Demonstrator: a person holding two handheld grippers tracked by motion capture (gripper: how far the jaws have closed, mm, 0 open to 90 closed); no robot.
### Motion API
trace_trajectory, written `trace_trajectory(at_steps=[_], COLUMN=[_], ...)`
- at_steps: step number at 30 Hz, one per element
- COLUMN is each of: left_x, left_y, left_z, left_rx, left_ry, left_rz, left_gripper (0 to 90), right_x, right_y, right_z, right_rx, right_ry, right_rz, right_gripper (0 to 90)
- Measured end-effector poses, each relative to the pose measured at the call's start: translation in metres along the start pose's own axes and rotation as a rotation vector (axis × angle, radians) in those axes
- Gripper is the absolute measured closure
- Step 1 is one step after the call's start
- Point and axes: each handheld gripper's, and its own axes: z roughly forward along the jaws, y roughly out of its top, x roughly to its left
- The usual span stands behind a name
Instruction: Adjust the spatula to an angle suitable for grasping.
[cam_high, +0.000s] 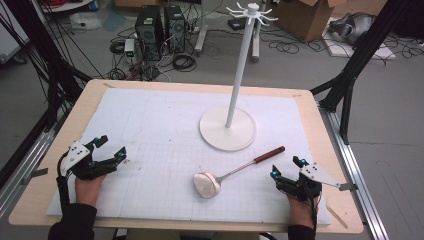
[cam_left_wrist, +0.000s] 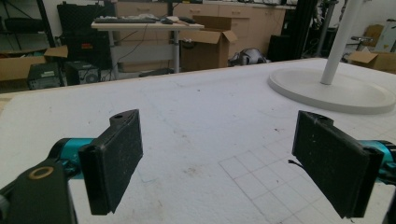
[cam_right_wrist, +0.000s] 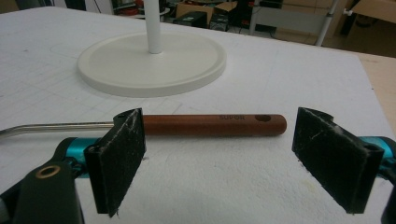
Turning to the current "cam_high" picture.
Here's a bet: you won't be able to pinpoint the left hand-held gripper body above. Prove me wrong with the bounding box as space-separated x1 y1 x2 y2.
60 140 118 181

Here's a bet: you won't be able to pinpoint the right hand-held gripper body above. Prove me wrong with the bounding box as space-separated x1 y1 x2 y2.
279 162 342 203

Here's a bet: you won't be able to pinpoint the metal ladle with wooden handle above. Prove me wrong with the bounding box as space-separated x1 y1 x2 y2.
193 145 286 200

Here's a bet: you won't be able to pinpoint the white hook stand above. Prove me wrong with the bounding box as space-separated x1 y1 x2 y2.
199 2 279 153

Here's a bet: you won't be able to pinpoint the person's right hand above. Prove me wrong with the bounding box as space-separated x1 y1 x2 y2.
287 194 320 230

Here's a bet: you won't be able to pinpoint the person's left hand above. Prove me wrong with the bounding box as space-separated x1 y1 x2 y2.
74 173 108 208

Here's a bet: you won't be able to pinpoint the wooden table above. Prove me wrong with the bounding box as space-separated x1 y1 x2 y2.
8 78 364 234

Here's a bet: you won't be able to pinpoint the white grid mat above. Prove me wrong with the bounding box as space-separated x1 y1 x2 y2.
46 87 332 226

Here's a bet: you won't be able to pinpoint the small white device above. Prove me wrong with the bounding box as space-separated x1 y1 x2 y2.
123 38 136 58

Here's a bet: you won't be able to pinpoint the black computer tower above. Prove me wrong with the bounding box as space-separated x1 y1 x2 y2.
163 4 187 54
134 5 165 62

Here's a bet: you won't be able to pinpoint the grey bag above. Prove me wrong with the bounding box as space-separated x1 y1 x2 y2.
327 11 378 46

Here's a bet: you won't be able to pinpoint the cardboard box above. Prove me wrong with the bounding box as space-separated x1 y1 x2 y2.
273 0 348 44

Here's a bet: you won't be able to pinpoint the white stand legs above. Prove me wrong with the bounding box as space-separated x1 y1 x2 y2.
194 0 268 64

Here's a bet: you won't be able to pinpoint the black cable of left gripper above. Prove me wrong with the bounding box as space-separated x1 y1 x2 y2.
55 152 72 212

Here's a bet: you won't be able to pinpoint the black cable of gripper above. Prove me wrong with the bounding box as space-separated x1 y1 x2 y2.
55 152 72 212
309 191 323 232

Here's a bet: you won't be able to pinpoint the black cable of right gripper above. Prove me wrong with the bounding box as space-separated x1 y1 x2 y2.
309 191 323 232

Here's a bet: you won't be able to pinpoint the aluminium rail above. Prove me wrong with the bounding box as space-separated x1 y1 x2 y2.
318 103 390 240
0 109 69 219

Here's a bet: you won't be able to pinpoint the black frame post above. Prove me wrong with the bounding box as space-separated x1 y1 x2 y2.
2 0 93 133
309 0 418 145

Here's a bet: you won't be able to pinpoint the coiled black cable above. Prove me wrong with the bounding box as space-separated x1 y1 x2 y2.
171 53 198 73

